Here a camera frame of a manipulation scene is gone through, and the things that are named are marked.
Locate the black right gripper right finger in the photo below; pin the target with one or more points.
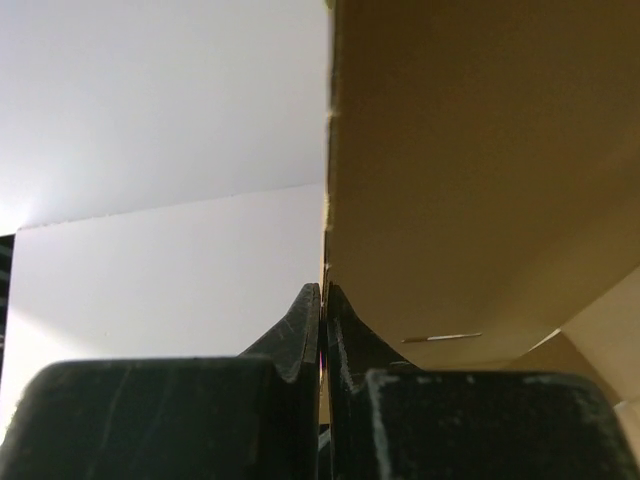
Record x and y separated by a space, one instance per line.
393 420

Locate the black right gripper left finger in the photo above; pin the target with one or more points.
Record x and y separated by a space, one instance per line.
249 416

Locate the brown cardboard box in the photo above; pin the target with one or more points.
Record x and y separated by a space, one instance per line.
484 187

